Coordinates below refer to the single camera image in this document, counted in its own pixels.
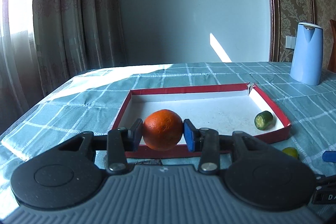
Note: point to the orange mandarin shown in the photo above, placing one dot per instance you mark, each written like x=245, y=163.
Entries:
x=162, y=130

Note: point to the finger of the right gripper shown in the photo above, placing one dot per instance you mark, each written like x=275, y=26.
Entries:
x=329, y=156

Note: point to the green cucumber piece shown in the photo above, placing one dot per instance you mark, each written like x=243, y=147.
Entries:
x=263, y=120

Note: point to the white wall switch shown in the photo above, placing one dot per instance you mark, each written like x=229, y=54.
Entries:
x=290, y=42

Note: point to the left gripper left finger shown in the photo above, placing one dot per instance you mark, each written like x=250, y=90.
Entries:
x=116, y=143

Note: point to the teal checked tablecloth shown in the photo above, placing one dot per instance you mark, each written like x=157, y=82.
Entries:
x=91, y=101

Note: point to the red cardboard tray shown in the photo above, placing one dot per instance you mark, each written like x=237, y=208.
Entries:
x=225, y=108

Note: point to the patterned beige curtain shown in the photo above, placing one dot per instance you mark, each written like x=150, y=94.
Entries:
x=46, y=42

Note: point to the small green tomato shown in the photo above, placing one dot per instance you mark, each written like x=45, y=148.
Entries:
x=291, y=151

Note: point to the blue electric kettle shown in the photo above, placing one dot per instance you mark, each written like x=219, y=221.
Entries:
x=306, y=66

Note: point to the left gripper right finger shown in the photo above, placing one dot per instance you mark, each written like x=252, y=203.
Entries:
x=248, y=154

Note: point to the wooden chair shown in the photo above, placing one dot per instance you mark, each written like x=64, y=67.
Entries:
x=332, y=61

